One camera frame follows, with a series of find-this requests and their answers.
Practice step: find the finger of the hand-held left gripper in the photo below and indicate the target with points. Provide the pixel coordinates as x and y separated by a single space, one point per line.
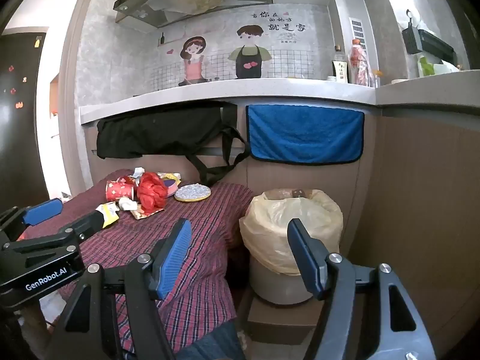
43 210
88 222

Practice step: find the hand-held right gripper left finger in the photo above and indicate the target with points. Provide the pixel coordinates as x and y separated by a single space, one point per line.
174 258

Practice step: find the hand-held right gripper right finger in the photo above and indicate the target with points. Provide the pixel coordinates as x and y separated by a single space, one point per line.
303 255

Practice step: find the yellow wrapper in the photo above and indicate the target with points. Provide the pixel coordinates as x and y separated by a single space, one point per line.
109 212

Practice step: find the white trash bin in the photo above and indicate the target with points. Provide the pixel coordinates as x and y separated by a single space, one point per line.
277 285

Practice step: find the yellowish bin liner bag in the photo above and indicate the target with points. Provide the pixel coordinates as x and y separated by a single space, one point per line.
270 228

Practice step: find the red paper cup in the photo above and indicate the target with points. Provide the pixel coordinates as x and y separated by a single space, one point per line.
118 191

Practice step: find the white tissue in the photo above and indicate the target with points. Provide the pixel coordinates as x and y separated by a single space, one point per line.
127 204

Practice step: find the red snack packet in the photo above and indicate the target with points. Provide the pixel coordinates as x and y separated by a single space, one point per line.
141 213

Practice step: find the round glittery coaster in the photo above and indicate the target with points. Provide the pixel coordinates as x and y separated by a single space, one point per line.
193 193

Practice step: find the red plastic bag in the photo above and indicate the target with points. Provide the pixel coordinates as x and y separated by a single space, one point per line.
150 193

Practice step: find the red checked cloth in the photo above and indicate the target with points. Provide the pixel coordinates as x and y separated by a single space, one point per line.
213 240

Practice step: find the cardboard box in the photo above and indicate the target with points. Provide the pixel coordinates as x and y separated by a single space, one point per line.
277 317

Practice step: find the small white crumpled paper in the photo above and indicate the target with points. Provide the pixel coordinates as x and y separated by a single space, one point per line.
137 173

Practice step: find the dark refrigerator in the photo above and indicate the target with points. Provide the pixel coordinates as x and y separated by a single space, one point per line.
18 138

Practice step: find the dark blue cloth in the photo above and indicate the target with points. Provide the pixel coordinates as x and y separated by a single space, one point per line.
210 345

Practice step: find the group of red fridge magnets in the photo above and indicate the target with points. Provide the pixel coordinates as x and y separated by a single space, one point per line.
19 104

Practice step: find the black fabric bag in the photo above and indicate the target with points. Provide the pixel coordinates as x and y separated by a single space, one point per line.
157 131

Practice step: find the blue towel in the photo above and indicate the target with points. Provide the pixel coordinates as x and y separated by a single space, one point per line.
303 135

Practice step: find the grey kitchen counter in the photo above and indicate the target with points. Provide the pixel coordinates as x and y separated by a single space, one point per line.
225 92

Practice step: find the dark bottle with white label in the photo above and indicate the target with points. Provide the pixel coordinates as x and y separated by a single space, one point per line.
340 69

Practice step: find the small clear bottle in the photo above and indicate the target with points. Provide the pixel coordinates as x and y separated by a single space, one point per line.
377 79

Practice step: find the clear bottle with red contents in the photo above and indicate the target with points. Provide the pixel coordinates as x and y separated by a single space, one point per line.
359 63

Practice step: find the green and white item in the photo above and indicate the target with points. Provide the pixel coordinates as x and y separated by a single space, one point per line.
427 66

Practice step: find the white vented panel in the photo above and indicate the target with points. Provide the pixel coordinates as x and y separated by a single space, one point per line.
357 32

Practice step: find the cartoon wall sticker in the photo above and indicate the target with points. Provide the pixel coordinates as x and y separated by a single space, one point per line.
247 56

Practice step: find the black wall rack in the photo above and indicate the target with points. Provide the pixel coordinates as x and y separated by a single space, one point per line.
431 41

